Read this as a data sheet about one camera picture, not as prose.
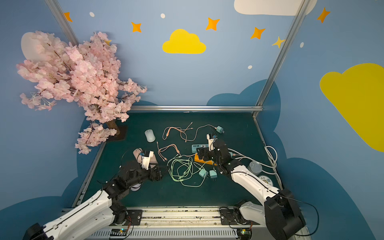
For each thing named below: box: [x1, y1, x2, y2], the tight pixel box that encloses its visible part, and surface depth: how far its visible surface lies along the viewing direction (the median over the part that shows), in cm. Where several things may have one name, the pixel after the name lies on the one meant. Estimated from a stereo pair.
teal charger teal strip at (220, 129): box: [216, 125, 225, 134], surface depth 112 cm
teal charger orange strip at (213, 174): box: [209, 169, 218, 181], surface depth 90 cm
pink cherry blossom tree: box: [16, 31, 147, 154], surface depth 71 cm
